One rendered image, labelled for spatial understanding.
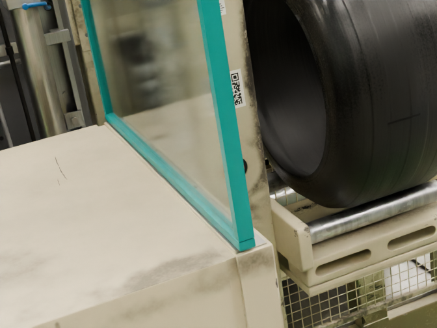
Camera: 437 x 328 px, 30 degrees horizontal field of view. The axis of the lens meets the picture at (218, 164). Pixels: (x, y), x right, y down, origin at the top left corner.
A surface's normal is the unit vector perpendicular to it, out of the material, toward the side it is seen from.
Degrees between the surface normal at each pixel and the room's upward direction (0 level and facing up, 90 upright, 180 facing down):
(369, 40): 65
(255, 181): 90
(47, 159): 0
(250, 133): 90
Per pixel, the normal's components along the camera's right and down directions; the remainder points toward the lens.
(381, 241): 0.38, 0.30
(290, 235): -0.91, 0.28
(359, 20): -0.01, -0.16
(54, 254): -0.15, -0.91
